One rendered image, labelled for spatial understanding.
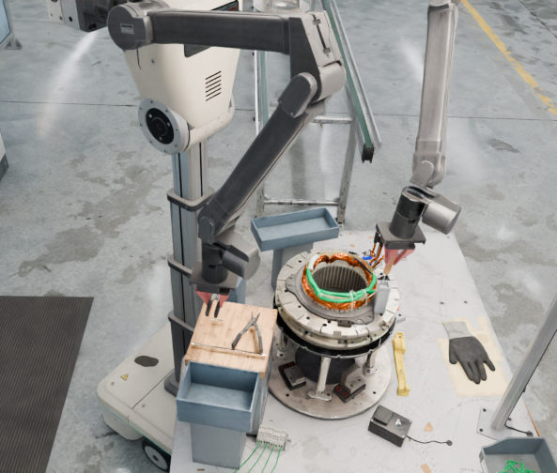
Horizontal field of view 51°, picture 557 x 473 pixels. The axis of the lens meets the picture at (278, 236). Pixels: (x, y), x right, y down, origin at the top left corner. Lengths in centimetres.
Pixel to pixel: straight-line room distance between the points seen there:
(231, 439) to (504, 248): 252
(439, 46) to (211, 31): 51
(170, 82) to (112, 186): 247
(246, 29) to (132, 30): 24
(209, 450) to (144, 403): 84
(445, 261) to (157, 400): 118
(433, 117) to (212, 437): 88
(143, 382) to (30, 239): 140
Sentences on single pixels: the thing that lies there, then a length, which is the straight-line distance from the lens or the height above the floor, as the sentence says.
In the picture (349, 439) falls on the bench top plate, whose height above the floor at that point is 78.
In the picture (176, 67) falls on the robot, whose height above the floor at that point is 161.
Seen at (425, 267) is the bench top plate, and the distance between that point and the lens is 215.
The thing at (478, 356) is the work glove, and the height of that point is 80.
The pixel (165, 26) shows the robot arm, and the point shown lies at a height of 178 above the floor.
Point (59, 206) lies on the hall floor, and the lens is 370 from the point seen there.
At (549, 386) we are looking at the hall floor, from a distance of 303.
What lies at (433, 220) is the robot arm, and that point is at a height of 143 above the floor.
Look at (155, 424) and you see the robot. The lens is 227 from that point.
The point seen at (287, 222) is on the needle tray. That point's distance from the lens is 183.
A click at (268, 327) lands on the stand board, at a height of 106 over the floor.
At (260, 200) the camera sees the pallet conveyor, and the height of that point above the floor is 15.
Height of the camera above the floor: 217
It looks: 40 degrees down
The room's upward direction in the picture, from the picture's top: 4 degrees clockwise
